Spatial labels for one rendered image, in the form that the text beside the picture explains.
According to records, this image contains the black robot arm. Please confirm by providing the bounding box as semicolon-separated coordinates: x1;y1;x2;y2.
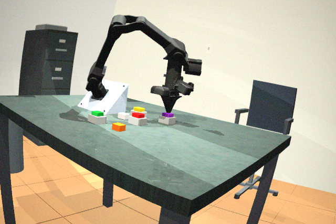
86;15;202;101

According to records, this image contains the orange block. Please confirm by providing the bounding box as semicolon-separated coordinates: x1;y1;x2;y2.
112;123;126;132

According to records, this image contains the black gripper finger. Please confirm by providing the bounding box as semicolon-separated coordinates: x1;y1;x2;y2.
170;95;182;113
161;95;175;113

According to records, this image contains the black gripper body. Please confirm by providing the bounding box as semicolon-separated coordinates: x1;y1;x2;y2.
150;71;183;96

